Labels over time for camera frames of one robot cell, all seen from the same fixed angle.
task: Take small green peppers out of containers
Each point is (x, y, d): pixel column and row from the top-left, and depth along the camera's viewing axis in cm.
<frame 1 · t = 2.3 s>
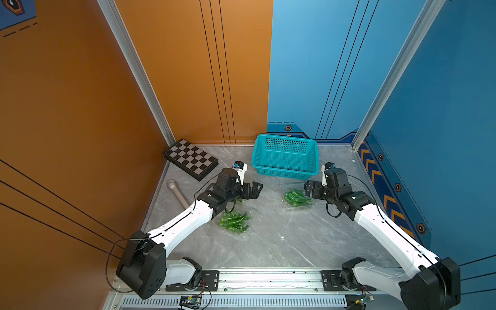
left hand: (254, 182, 82), fingers open
right hand: (313, 186, 82), fingers open
teal plastic basket: (283, 157, 117), on the table
black white checkerboard: (192, 160, 111), point 3 cm above the table
clear pepper container right: (297, 197, 95), point 4 cm above the table
clear pepper container front: (238, 223, 87), point 4 cm above the table

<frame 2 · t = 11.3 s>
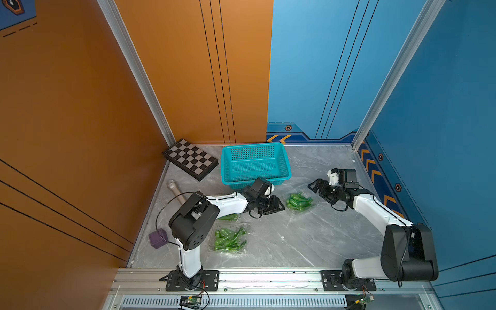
left hand: (284, 206, 88), fingers open
right hand: (314, 188, 90), fingers open
teal plastic basket: (241, 165, 112), on the table
clear pepper container front: (230, 239, 81), point 5 cm above the table
purple cube: (156, 239, 80), point 6 cm above the table
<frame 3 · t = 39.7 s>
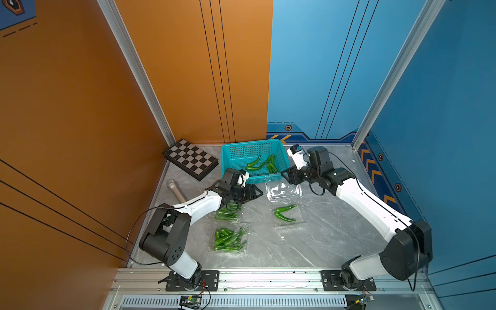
left hand: (260, 192, 87), fingers open
right hand: (287, 170, 82), fingers open
green pepper in basket: (272, 158, 113), point 2 cm above the table
green pepper in basket 2: (268, 167, 110), point 2 cm above the table
green pepper in basket 3: (256, 161, 113), point 2 cm above the table
green pepper in basket 4: (250, 168, 110), on the table
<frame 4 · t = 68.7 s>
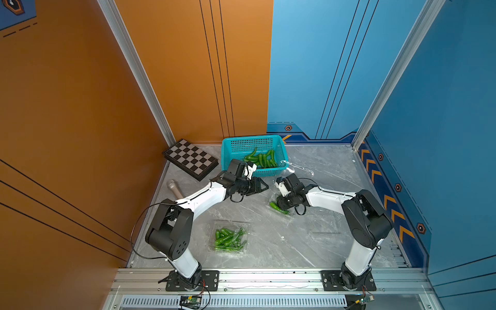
left hand: (266, 185, 86), fingers open
right hand: (280, 202, 95), fingers open
teal plastic basket: (237, 148, 116), point 5 cm above the table
green pepper in tray: (273, 205, 92), point 4 cm above the table
